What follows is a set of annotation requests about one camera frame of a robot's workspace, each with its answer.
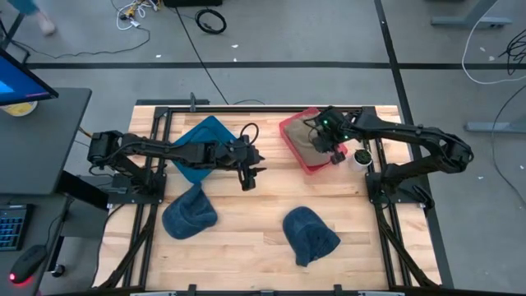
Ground black desk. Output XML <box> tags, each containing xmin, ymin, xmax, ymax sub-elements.
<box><xmin>0</xmin><ymin>87</ymin><xmax>92</xmax><ymax>197</ymax></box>

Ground red plastic bin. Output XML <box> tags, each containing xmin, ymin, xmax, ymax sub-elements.
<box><xmin>279</xmin><ymin>107</ymin><xmax>348</xmax><ymax>176</ymax></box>

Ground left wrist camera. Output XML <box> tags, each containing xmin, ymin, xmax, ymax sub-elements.
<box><xmin>238</xmin><ymin>171</ymin><xmax>258</xmax><ymax>192</ymax></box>

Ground person's foot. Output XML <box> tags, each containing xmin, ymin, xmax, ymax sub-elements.
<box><xmin>7</xmin><ymin>0</ymin><xmax>57</xmax><ymax>36</ymax></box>

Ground blue denim hat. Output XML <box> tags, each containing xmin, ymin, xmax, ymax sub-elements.
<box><xmin>161</xmin><ymin>182</ymin><xmax>219</xmax><ymax>241</ymax></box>
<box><xmin>282</xmin><ymin>206</ymin><xmax>342</xmax><ymax>268</ymax></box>

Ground white loose cable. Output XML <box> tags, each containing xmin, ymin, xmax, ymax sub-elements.
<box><xmin>461</xmin><ymin>0</ymin><xmax>526</xmax><ymax>86</ymax></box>

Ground black computer mouse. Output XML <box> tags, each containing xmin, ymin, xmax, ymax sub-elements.
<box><xmin>8</xmin><ymin>244</ymin><xmax>48</xmax><ymax>284</ymax></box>

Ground blue plastic bin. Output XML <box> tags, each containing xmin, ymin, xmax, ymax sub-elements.
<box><xmin>170</xmin><ymin>115</ymin><xmax>239</xmax><ymax>185</ymax></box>

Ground black keyboard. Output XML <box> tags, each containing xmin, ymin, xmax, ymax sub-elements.
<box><xmin>0</xmin><ymin>204</ymin><xmax>30</xmax><ymax>252</ymax></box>

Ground black cable tangle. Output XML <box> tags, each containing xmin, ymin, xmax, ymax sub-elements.
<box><xmin>498</xmin><ymin>28</ymin><xmax>526</xmax><ymax>77</ymax></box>

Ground long black floor cable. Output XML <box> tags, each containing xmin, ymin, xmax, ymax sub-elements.
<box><xmin>12</xmin><ymin>25</ymin><xmax>151</xmax><ymax>59</ymax></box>

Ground white cup with plant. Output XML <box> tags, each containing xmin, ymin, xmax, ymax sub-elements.
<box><xmin>348</xmin><ymin>148</ymin><xmax>374</xmax><ymax>173</ymax></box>

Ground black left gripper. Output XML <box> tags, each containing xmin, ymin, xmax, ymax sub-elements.
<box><xmin>224</xmin><ymin>137</ymin><xmax>268</xmax><ymax>175</ymax></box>

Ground computer monitor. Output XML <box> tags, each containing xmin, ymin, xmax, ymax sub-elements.
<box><xmin>0</xmin><ymin>48</ymin><xmax>59</xmax><ymax>107</ymax></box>

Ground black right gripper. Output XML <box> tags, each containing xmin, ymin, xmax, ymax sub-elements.
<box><xmin>303</xmin><ymin>109</ymin><xmax>350</xmax><ymax>154</ymax></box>

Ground white floor cables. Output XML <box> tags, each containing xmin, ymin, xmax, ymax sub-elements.
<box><xmin>116</xmin><ymin>0</ymin><xmax>159</xmax><ymax>30</ymax></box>

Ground grey table leg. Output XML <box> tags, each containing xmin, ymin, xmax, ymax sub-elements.
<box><xmin>464</xmin><ymin>121</ymin><xmax>526</xmax><ymax>135</ymax></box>
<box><xmin>430</xmin><ymin>0</ymin><xmax>513</xmax><ymax>30</ymax></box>

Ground tan cloth hat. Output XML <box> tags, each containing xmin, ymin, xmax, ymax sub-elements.
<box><xmin>283</xmin><ymin>117</ymin><xmax>335</xmax><ymax>168</ymax></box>

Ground curved black floor cable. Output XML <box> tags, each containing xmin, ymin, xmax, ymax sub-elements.
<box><xmin>488</xmin><ymin>84</ymin><xmax>526</xmax><ymax>206</ymax></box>

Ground straight black floor cable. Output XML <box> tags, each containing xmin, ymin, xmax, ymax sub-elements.
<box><xmin>175</xmin><ymin>7</ymin><xmax>230</xmax><ymax>106</ymax></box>

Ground coiled black cable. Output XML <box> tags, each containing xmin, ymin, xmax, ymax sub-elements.
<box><xmin>194</xmin><ymin>7</ymin><xmax>228</xmax><ymax>35</ymax></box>

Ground yellow container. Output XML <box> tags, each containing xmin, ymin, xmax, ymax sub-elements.
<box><xmin>0</xmin><ymin>100</ymin><xmax>39</xmax><ymax>118</ymax></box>

